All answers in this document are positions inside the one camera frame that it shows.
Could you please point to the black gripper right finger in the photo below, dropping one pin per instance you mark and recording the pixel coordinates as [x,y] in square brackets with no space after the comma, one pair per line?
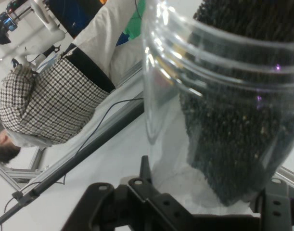
[279,207]

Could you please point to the dark navy cloth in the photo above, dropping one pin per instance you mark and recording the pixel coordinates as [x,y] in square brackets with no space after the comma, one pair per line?
[72,14]

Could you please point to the aluminium frame rail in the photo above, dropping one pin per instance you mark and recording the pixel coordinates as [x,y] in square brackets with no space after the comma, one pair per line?
[288,178]

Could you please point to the black stand rod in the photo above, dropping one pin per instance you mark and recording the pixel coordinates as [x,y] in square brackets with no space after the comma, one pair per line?
[89,149]

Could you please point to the person in checked jacket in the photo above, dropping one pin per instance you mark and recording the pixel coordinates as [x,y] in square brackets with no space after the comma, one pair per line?
[48,103]

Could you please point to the blue plastic object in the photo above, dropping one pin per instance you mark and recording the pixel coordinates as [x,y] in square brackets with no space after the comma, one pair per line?
[122,38]

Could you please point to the grey aluminium bar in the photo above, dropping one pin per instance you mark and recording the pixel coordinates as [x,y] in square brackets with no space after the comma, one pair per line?
[54,166]

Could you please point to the green plastic block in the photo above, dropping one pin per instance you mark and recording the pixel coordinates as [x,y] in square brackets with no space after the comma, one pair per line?
[134,21]

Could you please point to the clear plastic jar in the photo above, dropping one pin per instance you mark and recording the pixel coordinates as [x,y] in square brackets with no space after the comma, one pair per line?
[166,72]

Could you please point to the black camera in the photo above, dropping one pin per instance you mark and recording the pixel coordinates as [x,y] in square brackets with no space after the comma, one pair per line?
[0,34]

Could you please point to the aluminium frame structure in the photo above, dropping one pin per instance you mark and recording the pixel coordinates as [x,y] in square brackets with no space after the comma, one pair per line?
[14,173]

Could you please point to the black seeds heap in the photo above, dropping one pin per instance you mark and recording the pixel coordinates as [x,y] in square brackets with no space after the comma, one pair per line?
[233,120]

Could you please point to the blue screen device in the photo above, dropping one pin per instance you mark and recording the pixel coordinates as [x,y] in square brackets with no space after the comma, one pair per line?
[7,21]

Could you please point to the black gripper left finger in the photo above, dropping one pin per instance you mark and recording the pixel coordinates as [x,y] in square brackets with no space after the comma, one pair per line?
[137,199]

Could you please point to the white cloth bag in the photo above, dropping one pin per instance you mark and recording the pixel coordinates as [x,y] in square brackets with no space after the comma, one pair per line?
[106,36]

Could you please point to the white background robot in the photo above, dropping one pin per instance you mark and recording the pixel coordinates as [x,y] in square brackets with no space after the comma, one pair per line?
[50,26]

